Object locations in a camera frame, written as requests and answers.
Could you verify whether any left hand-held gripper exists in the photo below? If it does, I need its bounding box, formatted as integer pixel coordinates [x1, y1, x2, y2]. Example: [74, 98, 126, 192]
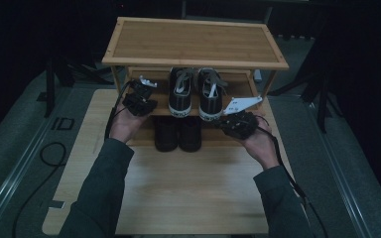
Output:
[122, 74, 158, 117]

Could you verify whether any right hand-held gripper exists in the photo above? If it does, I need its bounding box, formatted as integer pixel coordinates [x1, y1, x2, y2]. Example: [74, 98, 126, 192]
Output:
[216, 95, 264, 140]

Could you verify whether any black white-laced sneaker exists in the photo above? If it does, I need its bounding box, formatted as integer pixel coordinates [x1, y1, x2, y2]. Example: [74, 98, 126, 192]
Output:
[196, 67, 228, 122]
[168, 67, 194, 119]

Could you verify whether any black lace-up shoe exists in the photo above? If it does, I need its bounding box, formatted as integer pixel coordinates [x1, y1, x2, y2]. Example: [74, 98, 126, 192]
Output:
[153, 115, 180, 153]
[178, 115, 202, 153]

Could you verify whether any wooden shoe rack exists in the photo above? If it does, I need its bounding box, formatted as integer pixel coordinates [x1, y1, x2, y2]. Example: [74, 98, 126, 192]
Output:
[101, 16, 291, 148]

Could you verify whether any person's left hand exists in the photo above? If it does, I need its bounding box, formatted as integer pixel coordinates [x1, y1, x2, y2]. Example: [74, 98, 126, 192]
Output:
[108, 102, 148, 144]

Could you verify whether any person's right hand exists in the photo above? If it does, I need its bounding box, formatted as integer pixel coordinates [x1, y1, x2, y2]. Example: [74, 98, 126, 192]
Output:
[242, 115, 281, 171]

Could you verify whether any black metal stand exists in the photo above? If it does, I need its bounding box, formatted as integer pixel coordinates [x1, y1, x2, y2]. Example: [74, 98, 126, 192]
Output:
[269, 70, 346, 134]
[44, 58, 113, 119]

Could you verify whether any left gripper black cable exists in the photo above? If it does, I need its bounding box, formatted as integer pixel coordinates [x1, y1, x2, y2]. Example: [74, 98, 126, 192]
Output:
[103, 80, 133, 140]

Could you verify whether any black floor cable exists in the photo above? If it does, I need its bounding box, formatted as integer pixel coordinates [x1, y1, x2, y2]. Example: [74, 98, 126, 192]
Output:
[11, 142, 67, 238]

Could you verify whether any metal floor rail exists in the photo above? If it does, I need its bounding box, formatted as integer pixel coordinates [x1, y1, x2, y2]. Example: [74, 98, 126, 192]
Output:
[306, 98, 376, 238]
[0, 88, 75, 238]

